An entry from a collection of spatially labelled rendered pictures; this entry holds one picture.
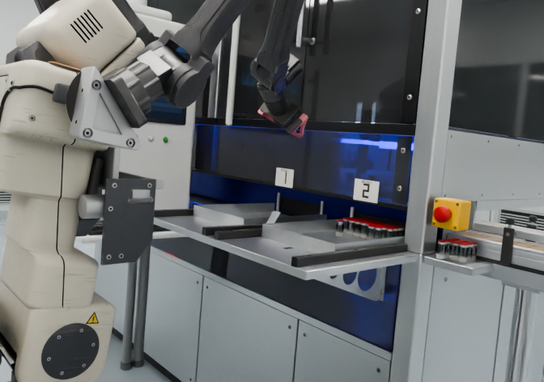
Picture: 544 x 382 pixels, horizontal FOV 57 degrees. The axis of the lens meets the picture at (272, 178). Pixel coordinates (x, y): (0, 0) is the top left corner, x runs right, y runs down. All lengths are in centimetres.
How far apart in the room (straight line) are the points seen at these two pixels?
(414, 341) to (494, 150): 60
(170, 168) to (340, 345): 91
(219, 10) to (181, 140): 112
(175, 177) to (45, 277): 107
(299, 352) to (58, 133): 108
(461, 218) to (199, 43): 74
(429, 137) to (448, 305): 49
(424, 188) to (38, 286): 90
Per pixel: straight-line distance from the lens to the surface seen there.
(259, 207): 177
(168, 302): 233
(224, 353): 202
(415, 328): 140
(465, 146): 146
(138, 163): 190
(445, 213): 126
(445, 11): 137
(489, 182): 160
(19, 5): 656
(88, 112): 81
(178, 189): 198
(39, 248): 100
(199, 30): 90
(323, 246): 119
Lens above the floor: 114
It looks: 4 degrees down
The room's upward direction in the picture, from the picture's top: 5 degrees clockwise
